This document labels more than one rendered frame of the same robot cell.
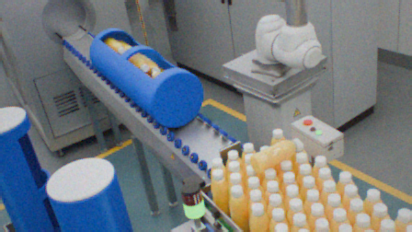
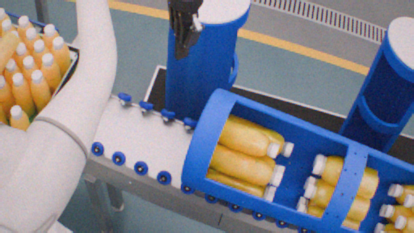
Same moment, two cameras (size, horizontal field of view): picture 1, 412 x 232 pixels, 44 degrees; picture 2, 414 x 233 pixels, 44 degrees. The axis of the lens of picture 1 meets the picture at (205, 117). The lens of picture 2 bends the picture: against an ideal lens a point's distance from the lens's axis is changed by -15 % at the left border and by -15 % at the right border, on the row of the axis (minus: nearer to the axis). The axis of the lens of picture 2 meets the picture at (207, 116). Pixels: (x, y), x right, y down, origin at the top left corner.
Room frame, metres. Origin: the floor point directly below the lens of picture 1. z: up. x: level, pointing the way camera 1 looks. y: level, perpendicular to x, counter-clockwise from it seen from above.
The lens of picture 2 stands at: (2.65, -0.49, 2.54)
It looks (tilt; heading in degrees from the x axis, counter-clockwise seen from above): 59 degrees down; 130
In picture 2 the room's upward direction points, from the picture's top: 9 degrees clockwise
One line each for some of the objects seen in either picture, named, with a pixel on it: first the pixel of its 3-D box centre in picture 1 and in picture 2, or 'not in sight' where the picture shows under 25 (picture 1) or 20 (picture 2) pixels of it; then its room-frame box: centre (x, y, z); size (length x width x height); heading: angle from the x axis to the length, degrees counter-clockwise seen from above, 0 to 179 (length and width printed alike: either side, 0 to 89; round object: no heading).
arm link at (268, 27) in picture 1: (272, 38); not in sight; (2.32, -0.39, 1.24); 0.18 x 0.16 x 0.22; 25
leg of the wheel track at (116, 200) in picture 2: not in sight; (112, 180); (1.77, 0.02, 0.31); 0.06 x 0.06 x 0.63; 26
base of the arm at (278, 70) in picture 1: (270, 62); not in sight; (2.35, -0.37, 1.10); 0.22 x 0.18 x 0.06; 45
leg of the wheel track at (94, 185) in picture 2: not in sight; (99, 206); (1.83, -0.11, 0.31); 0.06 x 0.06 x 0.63; 26
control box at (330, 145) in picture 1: (316, 138); not in sight; (1.68, -0.42, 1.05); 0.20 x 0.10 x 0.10; 26
